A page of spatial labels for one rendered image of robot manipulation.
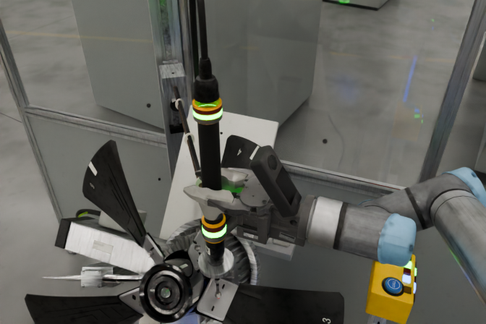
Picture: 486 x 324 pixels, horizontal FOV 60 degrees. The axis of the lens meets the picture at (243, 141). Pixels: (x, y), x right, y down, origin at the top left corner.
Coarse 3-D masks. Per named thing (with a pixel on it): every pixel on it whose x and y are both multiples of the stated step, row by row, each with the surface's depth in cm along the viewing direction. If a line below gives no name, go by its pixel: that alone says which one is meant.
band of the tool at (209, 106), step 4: (220, 100) 62; (192, 104) 61; (196, 104) 63; (200, 104) 64; (204, 104) 64; (208, 104) 64; (212, 104) 64; (216, 104) 64; (220, 104) 61; (196, 108) 60; (200, 108) 60; (204, 108) 60; (208, 108) 60; (212, 108) 60; (216, 108) 60; (204, 120) 61; (208, 120) 61
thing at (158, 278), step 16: (176, 256) 97; (160, 272) 87; (176, 272) 85; (192, 272) 88; (144, 288) 87; (160, 288) 87; (176, 288) 85; (192, 288) 85; (144, 304) 86; (160, 304) 86; (176, 304) 85; (192, 304) 85; (160, 320) 85; (176, 320) 84
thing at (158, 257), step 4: (148, 236) 91; (148, 240) 92; (152, 240) 91; (144, 244) 97; (148, 244) 94; (152, 244) 91; (144, 248) 98; (148, 248) 95; (156, 248) 90; (156, 252) 92; (160, 252) 90; (152, 256) 96; (156, 256) 93; (160, 256) 90; (152, 260) 97; (156, 260) 95; (160, 260) 92
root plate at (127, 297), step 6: (138, 288) 91; (126, 294) 91; (132, 294) 92; (138, 294) 92; (126, 300) 93; (132, 300) 93; (138, 300) 93; (132, 306) 94; (138, 306) 95; (144, 312) 96
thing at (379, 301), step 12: (372, 264) 117; (372, 276) 107; (384, 276) 107; (396, 276) 107; (372, 288) 104; (384, 288) 104; (372, 300) 105; (384, 300) 103; (396, 300) 102; (408, 300) 101; (372, 312) 107; (384, 312) 106; (396, 312) 104; (408, 312) 103
